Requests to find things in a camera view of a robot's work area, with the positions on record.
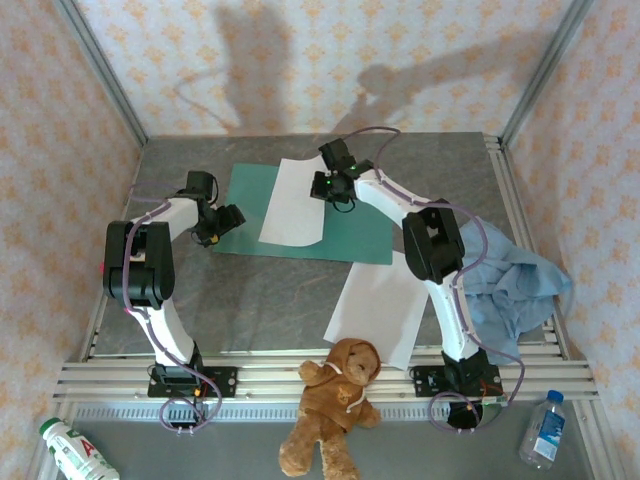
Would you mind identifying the green file folder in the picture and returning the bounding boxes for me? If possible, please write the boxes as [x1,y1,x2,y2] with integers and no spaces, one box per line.
[212,163,394,265]

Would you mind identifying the brown hooded teddy bear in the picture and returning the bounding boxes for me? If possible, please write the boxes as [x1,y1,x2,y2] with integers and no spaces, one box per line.
[278,338,384,480]

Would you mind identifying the light blue cloth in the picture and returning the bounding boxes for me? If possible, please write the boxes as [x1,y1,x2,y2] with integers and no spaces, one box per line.
[457,219,574,366]

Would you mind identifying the white green drink bottle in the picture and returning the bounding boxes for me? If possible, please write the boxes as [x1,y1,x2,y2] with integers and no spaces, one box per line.
[39,417,121,480]

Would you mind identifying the green circuit board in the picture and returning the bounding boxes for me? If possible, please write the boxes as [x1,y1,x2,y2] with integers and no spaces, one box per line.
[480,396,510,417]

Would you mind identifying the clear plastic water bottle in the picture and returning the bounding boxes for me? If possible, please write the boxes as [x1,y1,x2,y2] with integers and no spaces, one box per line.
[518,389,568,471]

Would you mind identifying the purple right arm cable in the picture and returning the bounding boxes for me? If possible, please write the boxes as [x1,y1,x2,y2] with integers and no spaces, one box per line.
[332,126,531,436]

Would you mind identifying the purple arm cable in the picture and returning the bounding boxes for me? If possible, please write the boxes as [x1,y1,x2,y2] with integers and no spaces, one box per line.
[122,182,224,437]
[332,126,531,436]

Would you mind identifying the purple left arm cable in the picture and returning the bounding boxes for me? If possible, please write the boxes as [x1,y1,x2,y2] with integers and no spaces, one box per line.
[122,182,224,437]

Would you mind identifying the aluminium side rail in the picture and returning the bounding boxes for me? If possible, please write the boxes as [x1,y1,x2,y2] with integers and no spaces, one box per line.
[82,139,146,361]
[482,132,569,359]

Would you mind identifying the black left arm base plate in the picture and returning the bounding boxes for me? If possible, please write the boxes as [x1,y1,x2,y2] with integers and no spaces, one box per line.
[147,366,239,400]

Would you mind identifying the aluminium rail beams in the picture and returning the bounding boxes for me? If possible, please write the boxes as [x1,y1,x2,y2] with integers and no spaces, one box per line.
[52,344,599,404]

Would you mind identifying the grey slotted cable duct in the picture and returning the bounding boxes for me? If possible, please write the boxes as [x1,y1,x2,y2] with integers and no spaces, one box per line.
[74,405,451,424]

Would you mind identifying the aluminium frame post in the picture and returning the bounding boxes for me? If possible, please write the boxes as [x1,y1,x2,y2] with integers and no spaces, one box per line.
[52,0,150,147]
[499,0,594,147]

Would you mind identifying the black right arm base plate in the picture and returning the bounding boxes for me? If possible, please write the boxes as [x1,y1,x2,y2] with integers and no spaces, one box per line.
[409,364,502,400]

